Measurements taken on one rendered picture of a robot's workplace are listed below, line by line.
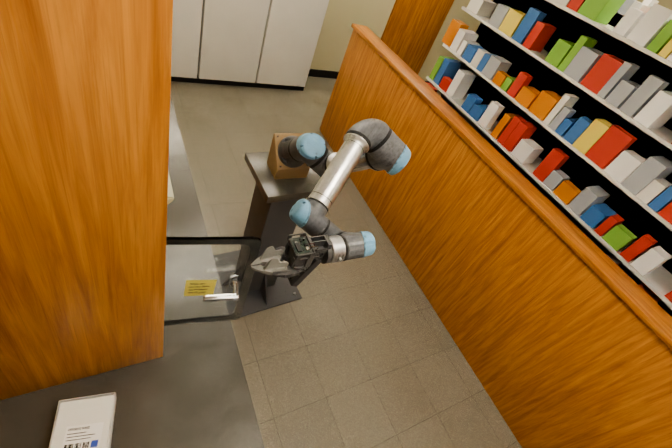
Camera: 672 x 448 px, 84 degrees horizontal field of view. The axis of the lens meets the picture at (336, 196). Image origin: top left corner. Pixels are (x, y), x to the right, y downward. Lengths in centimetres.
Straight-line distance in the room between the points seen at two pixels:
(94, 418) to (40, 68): 86
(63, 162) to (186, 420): 78
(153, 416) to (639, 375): 197
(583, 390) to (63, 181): 233
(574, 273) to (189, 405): 181
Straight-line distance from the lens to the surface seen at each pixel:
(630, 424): 241
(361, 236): 108
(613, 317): 223
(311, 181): 186
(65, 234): 78
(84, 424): 119
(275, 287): 254
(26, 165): 67
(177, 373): 125
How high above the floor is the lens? 211
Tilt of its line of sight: 39 degrees down
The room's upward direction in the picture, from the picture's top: 24 degrees clockwise
